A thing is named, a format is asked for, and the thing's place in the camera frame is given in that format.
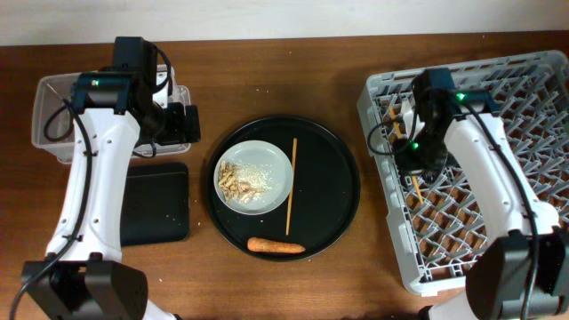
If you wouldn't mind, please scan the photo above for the light grey plate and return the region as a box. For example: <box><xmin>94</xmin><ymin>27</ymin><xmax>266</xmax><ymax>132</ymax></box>
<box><xmin>212</xmin><ymin>140</ymin><xmax>293</xmax><ymax>216</ymax></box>

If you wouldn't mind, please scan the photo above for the wooden chopstick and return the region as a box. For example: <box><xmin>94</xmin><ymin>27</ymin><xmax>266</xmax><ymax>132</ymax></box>
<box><xmin>285</xmin><ymin>138</ymin><xmax>298</xmax><ymax>236</ymax></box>
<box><xmin>388</xmin><ymin>107</ymin><xmax>423</xmax><ymax>205</ymax></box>

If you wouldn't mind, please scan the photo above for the orange carrot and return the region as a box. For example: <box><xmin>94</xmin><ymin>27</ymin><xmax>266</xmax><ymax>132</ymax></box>
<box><xmin>247</xmin><ymin>237</ymin><xmax>305</xmax><ymax>254</ymax></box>

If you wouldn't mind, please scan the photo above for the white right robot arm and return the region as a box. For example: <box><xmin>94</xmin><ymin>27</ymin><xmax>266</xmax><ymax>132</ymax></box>
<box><xmin>394</xmin><ymin>68</ymin><xmax>568</xmax><ymax>319</ymax></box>

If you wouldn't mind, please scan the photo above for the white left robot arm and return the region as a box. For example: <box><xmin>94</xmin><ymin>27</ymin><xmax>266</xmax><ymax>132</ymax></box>
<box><xmin>9</xmin><ymin>71</ymin><xmax>192</xmax><ymax>319</ymax></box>

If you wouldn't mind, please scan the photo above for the grey dishwasher rack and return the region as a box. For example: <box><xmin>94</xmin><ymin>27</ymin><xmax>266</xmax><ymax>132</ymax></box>
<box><xmin>357</xmin><ymin>51</ymin><xmax>568</xmax><ymax>296</ymax></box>

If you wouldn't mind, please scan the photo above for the clear plastic waste bin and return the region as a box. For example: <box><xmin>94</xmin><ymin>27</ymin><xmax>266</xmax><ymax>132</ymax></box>
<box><xmin>31</xmin><ymin>66</ymin><xmax>193</xmax><ymax>164</ymax></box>

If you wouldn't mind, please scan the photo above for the black rectangular tray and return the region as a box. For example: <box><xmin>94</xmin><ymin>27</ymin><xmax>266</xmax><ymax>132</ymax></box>
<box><xmin>120</xmin><ymin>163</ymin><xmax>189</xmax><ymax>247</ymax></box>

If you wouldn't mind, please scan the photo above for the round black serving tray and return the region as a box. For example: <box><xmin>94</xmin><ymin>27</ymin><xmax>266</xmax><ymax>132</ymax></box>
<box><xmin>204</xmin><ymin>115</ymin><xmax>360</xmax><ymax>262</ymax></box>

